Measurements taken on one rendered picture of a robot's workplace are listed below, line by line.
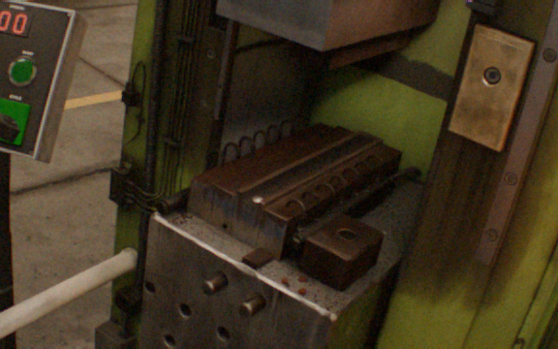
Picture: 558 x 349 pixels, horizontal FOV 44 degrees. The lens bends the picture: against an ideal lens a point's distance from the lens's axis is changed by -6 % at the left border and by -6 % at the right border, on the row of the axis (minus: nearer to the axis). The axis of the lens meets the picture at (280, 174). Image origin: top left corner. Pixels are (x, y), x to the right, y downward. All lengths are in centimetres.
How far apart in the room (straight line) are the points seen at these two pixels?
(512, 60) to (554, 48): 6
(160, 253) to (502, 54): 66
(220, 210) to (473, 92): 46
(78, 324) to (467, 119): 166
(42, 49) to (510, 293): 91
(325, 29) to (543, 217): 43
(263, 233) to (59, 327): 134
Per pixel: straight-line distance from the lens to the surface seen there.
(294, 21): 107
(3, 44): 140
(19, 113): 134
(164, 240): 127
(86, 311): 250
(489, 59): 108
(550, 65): 107
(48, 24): 137
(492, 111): 109
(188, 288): 127
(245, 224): 122
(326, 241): 115
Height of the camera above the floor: 157
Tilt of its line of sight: 26 degrees down
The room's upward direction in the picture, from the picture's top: 11 degrees clockwise
